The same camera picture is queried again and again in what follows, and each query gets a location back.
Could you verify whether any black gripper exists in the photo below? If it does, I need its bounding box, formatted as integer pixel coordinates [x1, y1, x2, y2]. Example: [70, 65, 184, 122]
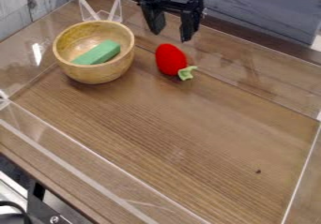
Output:
[137, 0, 204, 42]

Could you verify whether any black cable bottom left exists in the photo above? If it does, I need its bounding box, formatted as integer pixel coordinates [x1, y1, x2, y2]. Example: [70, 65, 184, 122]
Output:
[0, 201, 31, 224]

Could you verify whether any green rectangular block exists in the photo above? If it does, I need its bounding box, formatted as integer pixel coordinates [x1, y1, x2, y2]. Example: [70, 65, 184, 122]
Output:
[70, 39, 120, 65]

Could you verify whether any red felt strawberry toy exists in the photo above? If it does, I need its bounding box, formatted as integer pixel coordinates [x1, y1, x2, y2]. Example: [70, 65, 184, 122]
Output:
[155, 43, 196, 81]

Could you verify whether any light brown wooden bowl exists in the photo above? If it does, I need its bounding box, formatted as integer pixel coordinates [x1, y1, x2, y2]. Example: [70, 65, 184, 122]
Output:
[50, 21, 134, 84]

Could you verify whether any grey blue sofa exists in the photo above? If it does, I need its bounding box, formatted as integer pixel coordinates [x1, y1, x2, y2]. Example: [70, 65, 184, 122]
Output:
[205, 0, 321, 46]

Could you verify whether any black metal table bracket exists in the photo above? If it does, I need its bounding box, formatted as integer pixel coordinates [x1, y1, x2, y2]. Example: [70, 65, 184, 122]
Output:
[26, 181, 72, 224]

